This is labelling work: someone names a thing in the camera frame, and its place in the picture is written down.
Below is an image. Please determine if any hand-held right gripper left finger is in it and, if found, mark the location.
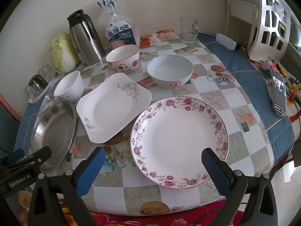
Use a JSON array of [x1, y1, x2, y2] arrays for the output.
[[28, 147, 107, 226]]

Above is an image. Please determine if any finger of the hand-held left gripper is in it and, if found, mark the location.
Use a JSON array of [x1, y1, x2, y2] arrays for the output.
[[0, 148, 25, 167], [22, 145, 52, 169]]

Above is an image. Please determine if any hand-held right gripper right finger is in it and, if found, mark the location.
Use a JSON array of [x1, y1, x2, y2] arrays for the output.
[[201, 147, 279, 226]]

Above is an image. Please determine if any stainless steel basin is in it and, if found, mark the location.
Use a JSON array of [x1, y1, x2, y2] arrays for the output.
[[31, 99, 77, 173]]

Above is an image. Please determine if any round floral plate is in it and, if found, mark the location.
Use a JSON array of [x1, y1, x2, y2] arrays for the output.
[[130, 96, 230, 189]]

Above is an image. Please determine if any square white plate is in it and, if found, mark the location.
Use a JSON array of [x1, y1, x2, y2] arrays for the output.
[[76, 73, 152, 144]]

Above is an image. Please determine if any large white bowl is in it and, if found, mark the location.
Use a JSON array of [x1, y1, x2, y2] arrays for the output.
[[146, 55, 194, 89]]

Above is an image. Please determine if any strawberry print bowl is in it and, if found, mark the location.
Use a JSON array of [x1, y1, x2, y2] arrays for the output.
[[105, 44, 141, 73]]

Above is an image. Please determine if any checked tablecloth with blue border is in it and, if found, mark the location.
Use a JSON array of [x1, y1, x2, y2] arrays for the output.
[[14, 32, 297, 217]]

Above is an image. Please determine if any white tray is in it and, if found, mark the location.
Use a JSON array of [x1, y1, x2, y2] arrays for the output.
[[25, 75, 58, 104]]

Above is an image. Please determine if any clear glass cup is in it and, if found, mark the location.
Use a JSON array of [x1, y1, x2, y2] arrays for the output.
[[25, 85, 39, 99], [38, 64, 56, 82]]

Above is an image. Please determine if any red floral blanket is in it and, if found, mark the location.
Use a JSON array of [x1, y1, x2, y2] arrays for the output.
[[16, 188, 245, 226]]

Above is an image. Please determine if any small white square bowl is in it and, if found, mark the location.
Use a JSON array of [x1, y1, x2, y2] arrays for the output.
[[54, 71, 84, 104]]

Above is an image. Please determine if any smartphone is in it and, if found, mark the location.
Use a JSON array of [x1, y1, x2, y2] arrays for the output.
[[270, 69, 288, 116]]

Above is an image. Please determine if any napa cabbage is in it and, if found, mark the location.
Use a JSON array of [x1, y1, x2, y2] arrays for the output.
[[49, 32, 79, 73]]

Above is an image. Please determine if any stainless steel thermos jug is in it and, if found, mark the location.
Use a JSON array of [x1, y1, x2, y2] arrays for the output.
[[66, 9, 106, 67]]

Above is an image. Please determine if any pile of colourful toys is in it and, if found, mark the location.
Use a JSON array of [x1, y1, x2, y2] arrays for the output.
[[259, 56, 301, 104]]

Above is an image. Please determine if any white power strip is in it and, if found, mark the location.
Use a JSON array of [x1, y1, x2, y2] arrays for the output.
[[216, 33, 237, 51]]

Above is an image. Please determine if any bagged toast bread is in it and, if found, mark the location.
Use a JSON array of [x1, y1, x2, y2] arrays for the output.
[[97, 0, 141, 51]]

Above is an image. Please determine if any orange snack packet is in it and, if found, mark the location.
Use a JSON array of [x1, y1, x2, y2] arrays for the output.
[[140, 33, 160, 47], [156, 29, 180, 41]]

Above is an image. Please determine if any glass mug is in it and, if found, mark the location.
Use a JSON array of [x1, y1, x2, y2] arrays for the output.
[[180, 16, 200, 41]]

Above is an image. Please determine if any white chair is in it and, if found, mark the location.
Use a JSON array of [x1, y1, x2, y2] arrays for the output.
[[248, 0, 293, 62]]

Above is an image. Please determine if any red cable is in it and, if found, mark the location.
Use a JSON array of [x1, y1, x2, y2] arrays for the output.
[[247, 59, 271, 76]]

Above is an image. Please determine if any black cable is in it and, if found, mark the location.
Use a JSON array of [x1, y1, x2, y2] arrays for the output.
[[236, 44, 261, 71]]

